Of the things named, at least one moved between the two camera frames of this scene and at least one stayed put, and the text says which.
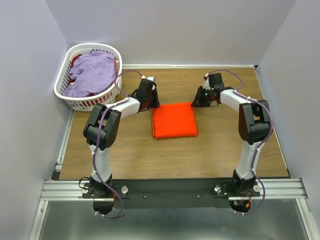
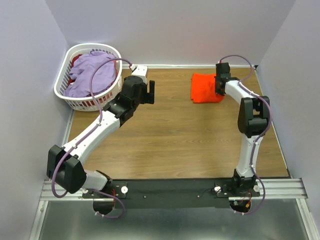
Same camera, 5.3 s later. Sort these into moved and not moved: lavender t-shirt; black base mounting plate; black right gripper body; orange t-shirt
Moved: orange t-shirt; black right gripper body
Not moved: lavender t-shirt; black base mounting plate
